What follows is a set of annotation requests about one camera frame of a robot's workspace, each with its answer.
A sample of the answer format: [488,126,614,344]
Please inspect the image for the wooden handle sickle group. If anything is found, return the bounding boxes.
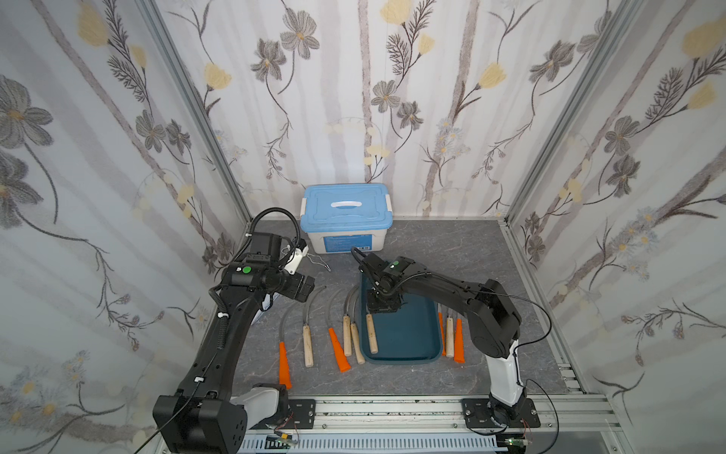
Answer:
[365,310,379,355]

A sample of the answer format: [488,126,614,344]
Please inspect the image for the orange handle sickle group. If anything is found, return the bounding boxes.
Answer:
[454,318,465,364]

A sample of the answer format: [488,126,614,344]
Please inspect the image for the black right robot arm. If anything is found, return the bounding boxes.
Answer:
[351,247,527,427]

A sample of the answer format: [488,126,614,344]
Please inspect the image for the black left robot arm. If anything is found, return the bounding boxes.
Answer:
[152,260,315,453]

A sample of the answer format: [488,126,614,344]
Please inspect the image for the teal plastic storage bin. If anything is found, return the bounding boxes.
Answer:
[355,275,444,365]

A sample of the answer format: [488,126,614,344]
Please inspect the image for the white storage box blue lid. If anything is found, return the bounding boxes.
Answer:
[300,183,393,255]

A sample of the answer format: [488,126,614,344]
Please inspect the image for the bagged blue face masks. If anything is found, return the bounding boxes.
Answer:
[251,294,277,325]

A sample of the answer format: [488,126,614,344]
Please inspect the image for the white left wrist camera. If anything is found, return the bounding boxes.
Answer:
[285,246,309,274]

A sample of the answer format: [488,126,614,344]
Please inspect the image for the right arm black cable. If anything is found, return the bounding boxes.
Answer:
[350,246,561,454]

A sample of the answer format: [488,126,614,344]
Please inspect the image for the wooden handle sickle beside bin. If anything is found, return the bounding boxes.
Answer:
[350,293,366,365]

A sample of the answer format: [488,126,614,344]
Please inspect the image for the thin orange handle sickle right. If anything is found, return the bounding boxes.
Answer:
[437,304,446,356]

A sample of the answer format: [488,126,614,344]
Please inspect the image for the wooden handle sickle right side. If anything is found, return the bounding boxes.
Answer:
[445,309,455,359]

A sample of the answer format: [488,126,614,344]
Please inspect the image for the orange handle sickle far left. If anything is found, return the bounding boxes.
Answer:
[278,303,297,390]

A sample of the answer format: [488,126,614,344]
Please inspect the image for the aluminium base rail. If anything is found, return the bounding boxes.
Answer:
[237,363,634,453]

